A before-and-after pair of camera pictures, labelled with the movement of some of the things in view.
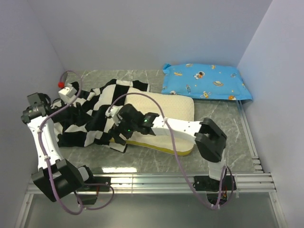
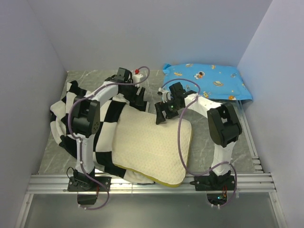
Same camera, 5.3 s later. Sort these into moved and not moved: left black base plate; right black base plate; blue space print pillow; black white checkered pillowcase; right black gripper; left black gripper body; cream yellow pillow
Moved: right black gripper; black white checkered pillowcase; cream yellow pillow; left black gripper body
Not moved: blue space print pillow; left black base plate; right black base plate
